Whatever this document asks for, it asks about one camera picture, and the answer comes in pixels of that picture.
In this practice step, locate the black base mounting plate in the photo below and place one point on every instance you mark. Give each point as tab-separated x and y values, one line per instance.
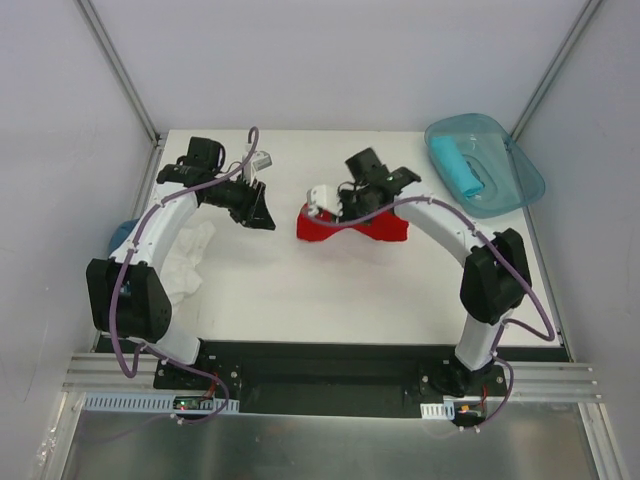
332	380

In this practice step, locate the teal translucent plastic bin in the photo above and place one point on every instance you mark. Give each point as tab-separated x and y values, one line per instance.
510	179

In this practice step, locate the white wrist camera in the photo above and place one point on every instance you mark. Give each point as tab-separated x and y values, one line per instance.
259	161
323	198

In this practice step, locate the corner aluminium post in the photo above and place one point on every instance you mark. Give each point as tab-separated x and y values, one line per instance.
107	47
559	60

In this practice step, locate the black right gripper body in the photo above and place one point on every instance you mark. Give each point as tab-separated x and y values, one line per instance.
353	203

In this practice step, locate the right corner aluminium post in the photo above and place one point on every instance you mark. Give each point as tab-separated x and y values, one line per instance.
559	60

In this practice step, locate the blue t shirt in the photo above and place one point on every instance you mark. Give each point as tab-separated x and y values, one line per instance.
120	234

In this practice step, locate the red t shirt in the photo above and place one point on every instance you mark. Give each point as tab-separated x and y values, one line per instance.
386	227

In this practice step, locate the white t shirt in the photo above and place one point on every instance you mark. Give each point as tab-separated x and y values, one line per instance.
179	275

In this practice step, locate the left slotted cable duct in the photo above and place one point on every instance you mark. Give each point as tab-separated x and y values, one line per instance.
158	404

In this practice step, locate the left corner aluminium post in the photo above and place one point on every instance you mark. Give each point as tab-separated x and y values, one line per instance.
107	47

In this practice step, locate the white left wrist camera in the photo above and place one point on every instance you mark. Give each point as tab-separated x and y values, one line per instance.
259	161

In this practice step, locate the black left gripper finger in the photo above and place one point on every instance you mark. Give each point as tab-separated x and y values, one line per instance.
258	222
260	205

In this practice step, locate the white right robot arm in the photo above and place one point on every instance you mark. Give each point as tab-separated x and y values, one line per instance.
488	291

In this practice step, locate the right slotted cable duct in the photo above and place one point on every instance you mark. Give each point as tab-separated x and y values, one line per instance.
438	411

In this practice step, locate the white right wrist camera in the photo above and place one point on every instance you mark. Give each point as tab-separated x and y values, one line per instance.
323	198

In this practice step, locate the slotted cable duct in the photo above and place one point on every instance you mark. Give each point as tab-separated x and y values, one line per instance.
438	411
158	404

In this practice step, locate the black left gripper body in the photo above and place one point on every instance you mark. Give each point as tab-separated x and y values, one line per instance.
251	204

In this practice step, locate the rolled teal t shirt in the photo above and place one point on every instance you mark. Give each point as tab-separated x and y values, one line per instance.
455	166

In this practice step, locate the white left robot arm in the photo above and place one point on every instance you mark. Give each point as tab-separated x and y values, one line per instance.
127	297

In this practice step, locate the aluminium rail profile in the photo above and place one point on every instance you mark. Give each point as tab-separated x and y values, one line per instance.
100	372

